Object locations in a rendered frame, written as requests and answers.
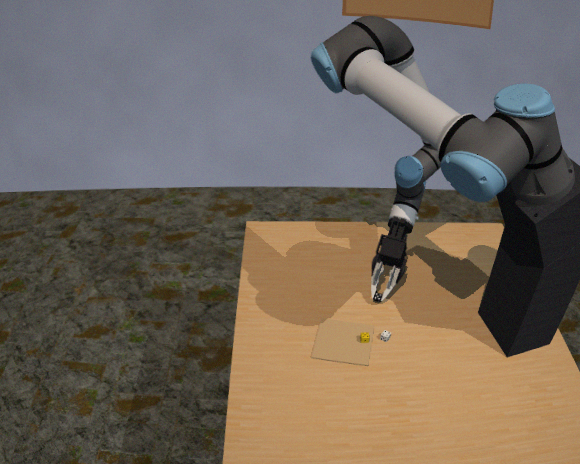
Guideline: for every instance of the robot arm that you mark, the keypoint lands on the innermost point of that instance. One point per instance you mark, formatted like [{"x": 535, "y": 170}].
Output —
[{"x": 478, "y": 158}]

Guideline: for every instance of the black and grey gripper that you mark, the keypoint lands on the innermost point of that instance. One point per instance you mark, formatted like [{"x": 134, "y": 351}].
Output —
[{"x": 391, "y": 250}]

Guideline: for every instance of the tan square mat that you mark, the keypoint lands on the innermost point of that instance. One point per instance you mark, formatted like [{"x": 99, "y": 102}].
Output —
[{"x": 339, "y": 341}]

